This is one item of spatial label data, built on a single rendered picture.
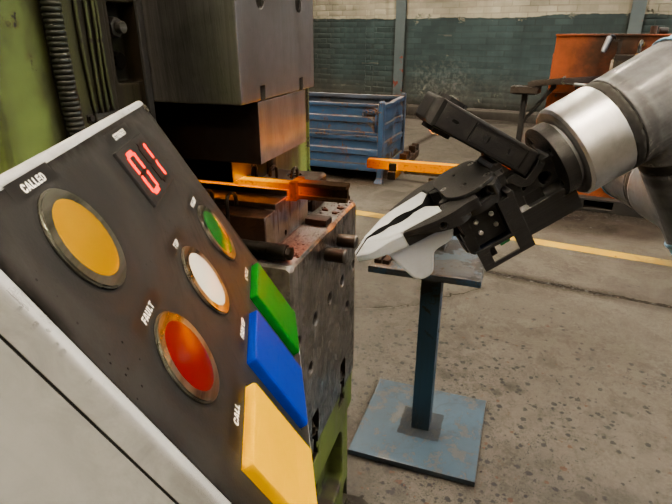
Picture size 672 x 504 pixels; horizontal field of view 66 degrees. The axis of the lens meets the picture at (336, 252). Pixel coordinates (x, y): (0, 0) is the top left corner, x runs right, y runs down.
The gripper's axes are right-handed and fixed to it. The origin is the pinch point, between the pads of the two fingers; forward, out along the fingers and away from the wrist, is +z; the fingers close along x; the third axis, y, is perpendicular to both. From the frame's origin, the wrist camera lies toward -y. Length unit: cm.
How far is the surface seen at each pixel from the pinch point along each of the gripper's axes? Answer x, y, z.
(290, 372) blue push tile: -9.6, 2.3, 10.3
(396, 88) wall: 823, 158, -144
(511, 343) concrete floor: 138, 139, -27
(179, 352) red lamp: -20.9, -9.4, 10.7
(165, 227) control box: -9.5, -13.3, 11.1
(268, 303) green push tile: -2.5, -0.9, 10.3
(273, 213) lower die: 38.6, 3.9, 11.9
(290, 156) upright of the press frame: 82, 6, 8
